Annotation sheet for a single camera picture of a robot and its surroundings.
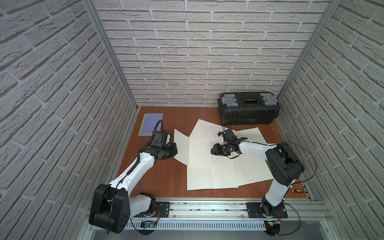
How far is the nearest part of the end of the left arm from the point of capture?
1.99 feet

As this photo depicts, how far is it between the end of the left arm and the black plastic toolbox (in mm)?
445

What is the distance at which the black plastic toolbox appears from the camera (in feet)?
3.26
